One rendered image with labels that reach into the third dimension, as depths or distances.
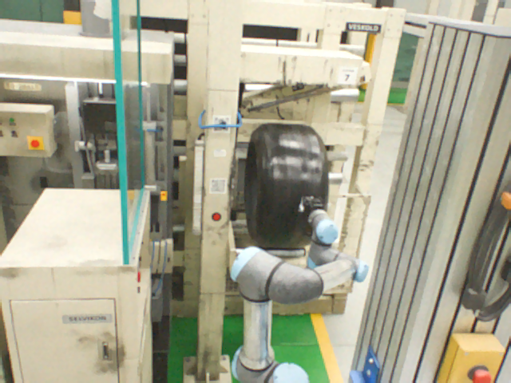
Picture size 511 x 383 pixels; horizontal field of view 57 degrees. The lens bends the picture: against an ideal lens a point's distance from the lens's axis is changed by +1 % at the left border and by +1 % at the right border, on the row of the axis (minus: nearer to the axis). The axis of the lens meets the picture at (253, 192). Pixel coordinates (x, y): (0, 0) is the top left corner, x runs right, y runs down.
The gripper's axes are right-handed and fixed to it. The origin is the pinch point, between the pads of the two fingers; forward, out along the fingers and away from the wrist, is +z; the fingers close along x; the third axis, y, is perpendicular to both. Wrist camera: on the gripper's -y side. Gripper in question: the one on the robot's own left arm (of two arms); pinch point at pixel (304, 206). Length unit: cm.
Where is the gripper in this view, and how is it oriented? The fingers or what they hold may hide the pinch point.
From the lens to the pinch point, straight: 195.6
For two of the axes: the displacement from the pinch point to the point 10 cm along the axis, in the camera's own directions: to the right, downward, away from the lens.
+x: -9.9, -0.2, -1.5
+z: -1.4, -3.1, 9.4
